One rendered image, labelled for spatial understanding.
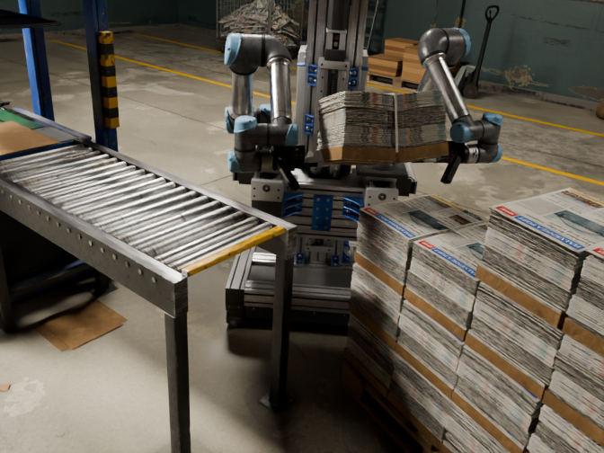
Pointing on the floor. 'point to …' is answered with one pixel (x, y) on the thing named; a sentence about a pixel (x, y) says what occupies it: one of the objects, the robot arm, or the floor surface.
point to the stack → (484, 395)
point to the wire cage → (259, 22)
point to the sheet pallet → (399, 64)
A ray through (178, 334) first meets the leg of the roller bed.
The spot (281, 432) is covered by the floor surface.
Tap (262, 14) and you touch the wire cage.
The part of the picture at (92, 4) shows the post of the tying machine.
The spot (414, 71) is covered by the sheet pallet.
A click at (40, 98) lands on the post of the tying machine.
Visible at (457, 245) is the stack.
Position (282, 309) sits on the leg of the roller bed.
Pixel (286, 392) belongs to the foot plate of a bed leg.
